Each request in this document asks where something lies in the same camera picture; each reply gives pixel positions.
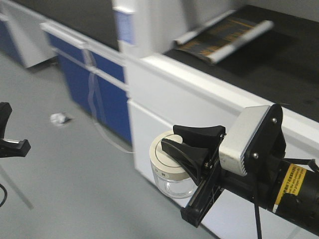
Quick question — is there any crumpled white paper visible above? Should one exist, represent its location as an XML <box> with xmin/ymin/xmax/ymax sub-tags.
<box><xmin>50</xmin><ymin>113</ymin><xmax>71</xmax><ymax>127</ymax></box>

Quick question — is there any clear plastic hose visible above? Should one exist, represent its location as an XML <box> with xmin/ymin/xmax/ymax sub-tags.
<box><xmin>84</xmin><ymin>49</ymin><xmax>133</xmax><ymax>154</ymax></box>

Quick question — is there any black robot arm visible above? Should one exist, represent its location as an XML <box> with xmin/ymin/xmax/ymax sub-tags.
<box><xmin>161</xmin><ymin>125</ymin><xmax>319</xmax><ymax>235</ymax></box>

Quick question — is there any glass jar with white lid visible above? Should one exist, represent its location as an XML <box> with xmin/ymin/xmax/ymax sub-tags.
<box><xmin>149</xmin><ymin>130</ymin><xmax>197</xmax><ymax>199</ymax></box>

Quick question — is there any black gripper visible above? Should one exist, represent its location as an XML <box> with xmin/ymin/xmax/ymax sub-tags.
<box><xmin>161</xmin><ymin>125</ymin><xmax>257</xmax><ymax>227</ymax></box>

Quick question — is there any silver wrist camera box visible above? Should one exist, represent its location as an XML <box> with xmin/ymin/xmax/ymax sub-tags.
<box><xmin>219</xmin><ymin>105</ymin><xmax>270</xmax><ymax>177</ymax></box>

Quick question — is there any white base cabinet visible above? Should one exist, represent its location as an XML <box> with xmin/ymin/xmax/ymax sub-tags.
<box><xmin>125</xmin><ymin>54</ymin><xmax>319</xmax><ymax>239</ymax></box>

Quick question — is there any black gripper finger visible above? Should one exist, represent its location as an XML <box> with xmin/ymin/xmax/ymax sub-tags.
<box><xmin>0</xmin><ymin>102</ymin><xmax>12</xmax><ymax>138</ymax></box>
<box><xmin>0</xmin><ymin>139</ymin><xmax>31</xmax><ymax>158</ymax></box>

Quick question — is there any rolled white paper poster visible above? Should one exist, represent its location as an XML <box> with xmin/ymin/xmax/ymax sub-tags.
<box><xmin>174</xmin><ymin>10</ymin><xmax>274</xmax><ymax>65</ymax></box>

